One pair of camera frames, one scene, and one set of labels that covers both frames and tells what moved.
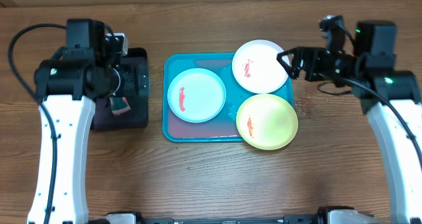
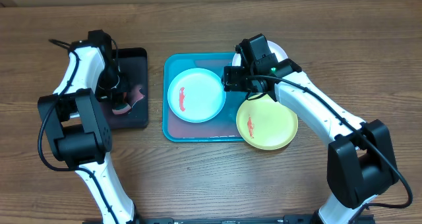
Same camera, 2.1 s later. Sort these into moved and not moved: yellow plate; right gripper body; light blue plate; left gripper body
Moved: right gripper body; left gripper body
Not moved: light blue plate; yellow plate
